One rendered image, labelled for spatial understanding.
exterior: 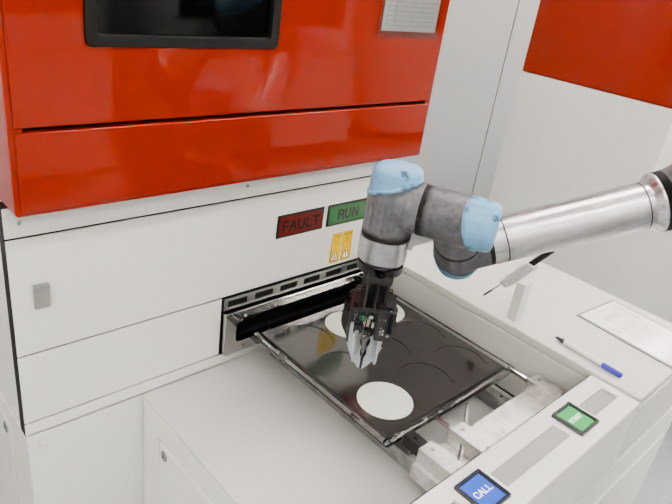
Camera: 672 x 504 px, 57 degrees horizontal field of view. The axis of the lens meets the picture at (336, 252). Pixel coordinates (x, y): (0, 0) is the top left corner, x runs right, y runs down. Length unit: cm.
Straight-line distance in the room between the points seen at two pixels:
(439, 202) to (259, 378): 56
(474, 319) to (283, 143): 56
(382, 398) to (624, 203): 51
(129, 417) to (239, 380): 21
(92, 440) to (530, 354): 83
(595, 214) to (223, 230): 62
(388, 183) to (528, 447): 45
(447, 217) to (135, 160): 45
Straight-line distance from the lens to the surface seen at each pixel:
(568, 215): 102
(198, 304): 116
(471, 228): 86
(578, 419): 111
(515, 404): 123
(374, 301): 94
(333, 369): 116
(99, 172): 91
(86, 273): 103
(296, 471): 107
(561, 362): 127
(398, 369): 119
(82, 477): 127
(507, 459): 98
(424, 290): 141
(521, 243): 100
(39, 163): 88
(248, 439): 112
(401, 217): 88
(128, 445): 127
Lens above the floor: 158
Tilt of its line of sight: 26 degrees down
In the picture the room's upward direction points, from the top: 8 degrees clockwise
